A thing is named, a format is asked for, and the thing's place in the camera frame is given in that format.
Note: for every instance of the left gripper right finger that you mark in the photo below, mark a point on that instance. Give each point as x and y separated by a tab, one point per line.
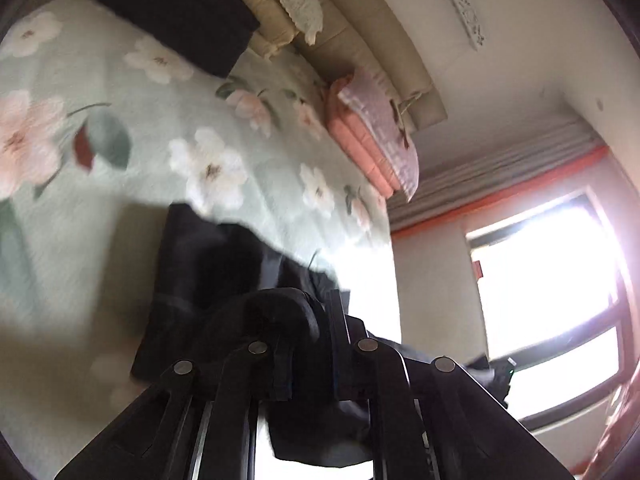
352	371

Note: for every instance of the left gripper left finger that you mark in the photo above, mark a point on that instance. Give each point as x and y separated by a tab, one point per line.
283	371

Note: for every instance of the black jacket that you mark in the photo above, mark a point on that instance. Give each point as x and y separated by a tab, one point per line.
222	300

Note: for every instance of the folded pink blanket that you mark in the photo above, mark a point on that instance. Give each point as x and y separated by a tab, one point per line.
355	139

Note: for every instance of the lilac patterned pillow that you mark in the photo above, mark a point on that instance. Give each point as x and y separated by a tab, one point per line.
388	143

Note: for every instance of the floral green bed quilt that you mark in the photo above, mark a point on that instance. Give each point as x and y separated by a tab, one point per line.
102	129

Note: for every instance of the beige upholstered headboard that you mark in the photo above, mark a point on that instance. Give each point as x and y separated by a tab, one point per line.
367	34

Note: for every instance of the beige folded blanket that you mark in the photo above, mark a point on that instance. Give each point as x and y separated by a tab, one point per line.
276	30

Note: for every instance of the folded black garment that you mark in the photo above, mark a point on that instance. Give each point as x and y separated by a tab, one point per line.
211	34

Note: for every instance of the window with dark frame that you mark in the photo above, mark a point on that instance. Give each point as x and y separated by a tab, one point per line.
555	307

